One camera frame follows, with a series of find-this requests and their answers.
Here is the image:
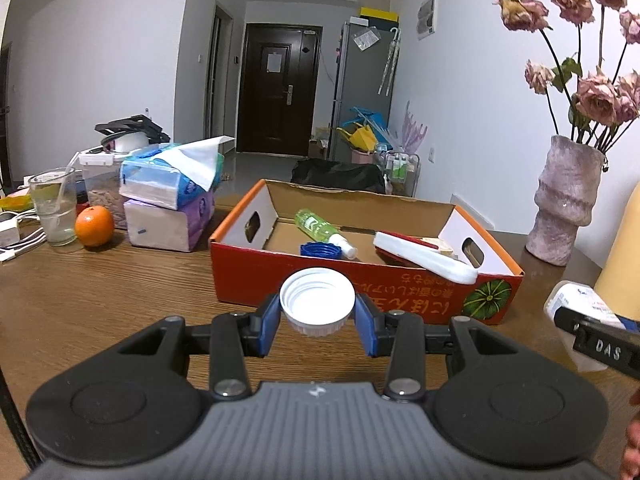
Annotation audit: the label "white cotton swab box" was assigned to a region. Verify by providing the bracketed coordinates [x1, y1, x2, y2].
[544, 280, 625, 373]

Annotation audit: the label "white bottle cap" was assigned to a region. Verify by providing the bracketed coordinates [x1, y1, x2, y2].
[279, 268, 356, 337]

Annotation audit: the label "red white lint brush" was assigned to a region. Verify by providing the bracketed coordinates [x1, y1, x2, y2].
[373, 231, 478, 285]

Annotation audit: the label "blue gear-shaped lid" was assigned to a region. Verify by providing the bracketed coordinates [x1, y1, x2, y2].
[299, 242, 343, 260]

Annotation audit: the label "cream cube charger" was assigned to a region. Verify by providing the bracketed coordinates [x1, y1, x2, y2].
[422, 237, 458, 259]

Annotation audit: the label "green spray bottle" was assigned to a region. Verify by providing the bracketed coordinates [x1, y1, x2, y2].
[295, 209, 357, 260]

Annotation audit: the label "person's right hand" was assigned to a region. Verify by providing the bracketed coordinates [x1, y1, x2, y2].
[620, 412, 640, 480]

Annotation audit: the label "yellow thermos jug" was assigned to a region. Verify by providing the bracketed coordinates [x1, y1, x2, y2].
[594, 185, 640, 322]

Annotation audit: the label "red cardboard box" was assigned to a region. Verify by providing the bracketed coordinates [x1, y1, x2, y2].
[209, 180, 524, 324]

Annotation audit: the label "pink ceramic vase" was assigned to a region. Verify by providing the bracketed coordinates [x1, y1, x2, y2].
[525, 134, 606, 266]

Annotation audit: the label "purple white tissue pack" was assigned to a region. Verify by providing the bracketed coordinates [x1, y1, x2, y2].
[124, 192, 215, 252]

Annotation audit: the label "black bag on floor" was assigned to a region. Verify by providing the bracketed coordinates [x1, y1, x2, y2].
[291, 158, 386, 194]

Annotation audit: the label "blue tissue pack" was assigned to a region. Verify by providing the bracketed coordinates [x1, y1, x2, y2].
[119, 136, 234, 210]

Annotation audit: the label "orange fruit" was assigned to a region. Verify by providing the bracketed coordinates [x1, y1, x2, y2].
[75, 206, 115, 248]

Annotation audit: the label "yellow blue bags pile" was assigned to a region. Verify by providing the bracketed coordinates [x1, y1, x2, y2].
[335, 106, 394, 153]

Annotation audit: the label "dried pink roses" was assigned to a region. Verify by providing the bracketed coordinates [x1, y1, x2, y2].
[494, 0, 639, 154]

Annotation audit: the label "clear plastic food container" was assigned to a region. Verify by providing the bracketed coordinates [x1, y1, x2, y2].
[78, 148, 128, 230]

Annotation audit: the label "black device on container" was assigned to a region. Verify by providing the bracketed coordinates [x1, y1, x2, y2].
[94, 115, 170, 153]

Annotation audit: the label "glass cup with straw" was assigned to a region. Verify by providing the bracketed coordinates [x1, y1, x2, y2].
[27, 152, 79, 247]

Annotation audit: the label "dark entrance door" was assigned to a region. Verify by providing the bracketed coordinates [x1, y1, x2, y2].
[236, 23, 322, 157]

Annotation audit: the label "grey refrigerator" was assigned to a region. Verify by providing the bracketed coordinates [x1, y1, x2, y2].
[328, 20, 399, 162]

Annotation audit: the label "white umbrella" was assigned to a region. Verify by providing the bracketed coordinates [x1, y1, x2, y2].
[378, 26, 401, 96]

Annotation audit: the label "yellow box on refrigerator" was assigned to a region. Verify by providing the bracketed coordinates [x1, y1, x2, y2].
[360, 6, 399, 23]

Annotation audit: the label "wire rack with bottles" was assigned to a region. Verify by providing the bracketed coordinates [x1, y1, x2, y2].
[374, 151, 421, 197]

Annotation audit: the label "white charger with cable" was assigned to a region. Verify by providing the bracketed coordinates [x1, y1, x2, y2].
[1, 209, 46, 263]

